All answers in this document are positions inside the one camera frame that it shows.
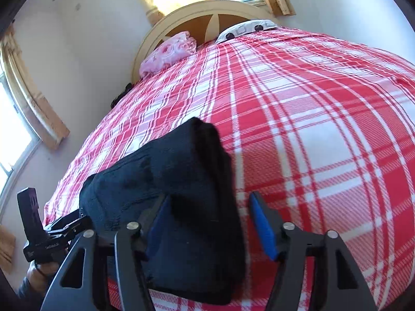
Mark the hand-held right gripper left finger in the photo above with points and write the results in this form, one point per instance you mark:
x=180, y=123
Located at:
x=160, y=220

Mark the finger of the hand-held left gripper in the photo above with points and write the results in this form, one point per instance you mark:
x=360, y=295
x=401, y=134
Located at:
x=64, y=225

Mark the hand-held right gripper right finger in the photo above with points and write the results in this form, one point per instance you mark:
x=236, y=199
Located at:
x=262, y=226

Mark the black pants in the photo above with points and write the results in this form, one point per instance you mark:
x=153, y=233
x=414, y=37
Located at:
x=194, y=201

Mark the person's left forearm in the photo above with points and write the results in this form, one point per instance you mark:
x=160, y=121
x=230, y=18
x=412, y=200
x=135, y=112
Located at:
x=30, y=291

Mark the person's left hand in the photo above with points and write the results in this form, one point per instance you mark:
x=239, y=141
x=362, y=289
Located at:
x=42, y=272

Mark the brown wooden object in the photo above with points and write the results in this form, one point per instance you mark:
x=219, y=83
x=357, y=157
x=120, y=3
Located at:
x=6, y=249

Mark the side window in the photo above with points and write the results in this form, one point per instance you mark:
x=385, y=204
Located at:
x=13, y=142

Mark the red plaid bed sheet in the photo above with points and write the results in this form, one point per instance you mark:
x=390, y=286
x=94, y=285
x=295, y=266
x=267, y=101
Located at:
x=324, y=136

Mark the yellow side window curtain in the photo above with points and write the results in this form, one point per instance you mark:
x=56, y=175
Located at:
x=35, y=103

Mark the dark cloth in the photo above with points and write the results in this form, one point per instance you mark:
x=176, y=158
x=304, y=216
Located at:
x=121, y=95

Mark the pink floral pillow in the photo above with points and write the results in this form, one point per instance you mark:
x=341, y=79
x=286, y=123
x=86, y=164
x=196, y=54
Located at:
x=168, y=51

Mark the white patterned pillow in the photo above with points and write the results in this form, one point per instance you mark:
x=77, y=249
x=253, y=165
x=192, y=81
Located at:
x=246, y=29

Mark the cream wooden headboard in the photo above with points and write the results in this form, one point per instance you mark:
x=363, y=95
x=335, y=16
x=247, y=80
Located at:
x=181, y=16

